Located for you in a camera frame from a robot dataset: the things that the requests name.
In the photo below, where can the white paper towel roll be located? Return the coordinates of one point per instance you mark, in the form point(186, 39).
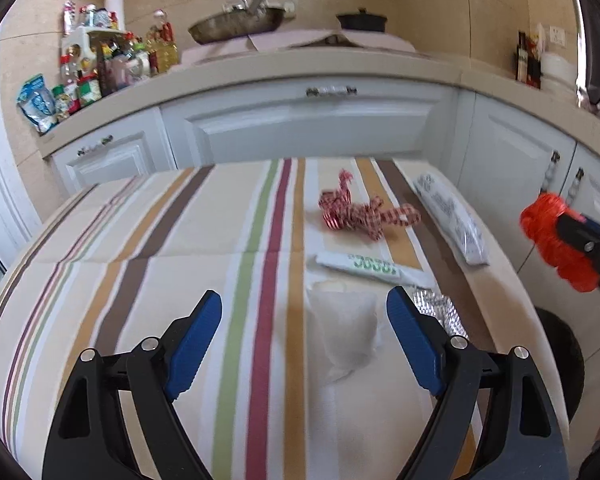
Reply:
point(114, 10)

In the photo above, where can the red box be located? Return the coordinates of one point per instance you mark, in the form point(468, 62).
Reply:
point(534, 67)

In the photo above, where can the white green-print tube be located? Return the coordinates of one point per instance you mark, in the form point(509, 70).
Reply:
point(360, 265)

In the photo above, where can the beige stove cover cloth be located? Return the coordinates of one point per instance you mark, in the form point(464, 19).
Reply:
point(290, 42)

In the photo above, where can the steel wok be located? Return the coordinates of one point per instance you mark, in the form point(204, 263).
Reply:
point(235, 25)

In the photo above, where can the dark glass bottle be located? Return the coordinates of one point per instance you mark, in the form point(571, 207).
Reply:
point(522, 60)

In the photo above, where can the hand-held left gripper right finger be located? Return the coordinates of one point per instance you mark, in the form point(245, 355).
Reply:
point(414, 342)

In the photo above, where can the beige kitchen countertop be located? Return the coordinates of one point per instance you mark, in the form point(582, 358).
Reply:
point(280, 62)

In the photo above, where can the striped tablecloth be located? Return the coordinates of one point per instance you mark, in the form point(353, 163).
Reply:
point(155, 260)

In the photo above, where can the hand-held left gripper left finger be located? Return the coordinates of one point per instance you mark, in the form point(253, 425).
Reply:
point(195, 345)

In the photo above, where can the group of condiment bottles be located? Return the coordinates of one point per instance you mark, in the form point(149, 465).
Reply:
point(100, 67)

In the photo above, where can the black cooking pot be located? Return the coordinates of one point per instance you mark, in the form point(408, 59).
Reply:
point(361, 21)

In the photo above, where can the white kitchen cabinets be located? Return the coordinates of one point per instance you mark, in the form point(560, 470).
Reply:
point(280, 130)

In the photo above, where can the blue and white bags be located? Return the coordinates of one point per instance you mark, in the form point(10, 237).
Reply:
point(37, 105)

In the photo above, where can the double white wall outlet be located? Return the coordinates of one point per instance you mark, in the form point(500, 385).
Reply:
point(290, 2)

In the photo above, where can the long white printed packet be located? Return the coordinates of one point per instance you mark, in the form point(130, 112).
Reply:
point(450, 215)

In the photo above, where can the yellow cooking oil bottle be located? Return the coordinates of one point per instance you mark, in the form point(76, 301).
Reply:
point(162, 47)

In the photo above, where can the red checked ribbon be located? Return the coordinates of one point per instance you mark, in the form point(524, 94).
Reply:
point(360, 212)

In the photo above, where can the single white wall outlet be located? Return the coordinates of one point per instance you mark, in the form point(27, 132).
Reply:
point(558, 35)

